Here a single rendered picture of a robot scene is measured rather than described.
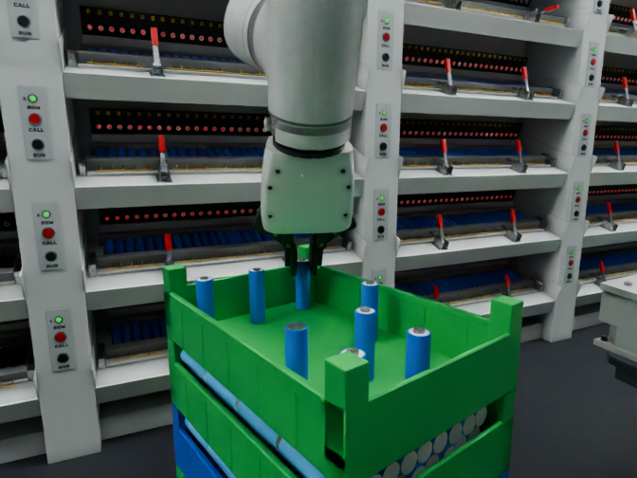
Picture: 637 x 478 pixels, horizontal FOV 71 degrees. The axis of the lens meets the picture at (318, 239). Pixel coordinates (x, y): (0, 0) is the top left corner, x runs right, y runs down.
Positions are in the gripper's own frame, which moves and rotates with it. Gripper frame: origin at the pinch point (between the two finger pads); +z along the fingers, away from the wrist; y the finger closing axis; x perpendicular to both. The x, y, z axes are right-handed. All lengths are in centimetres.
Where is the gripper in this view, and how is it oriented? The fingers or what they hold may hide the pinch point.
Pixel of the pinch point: (302, 256)
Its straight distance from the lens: 55.5
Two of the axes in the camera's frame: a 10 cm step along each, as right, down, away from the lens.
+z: -0.6, 8.1, 5.8
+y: 9.9, -0.3, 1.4
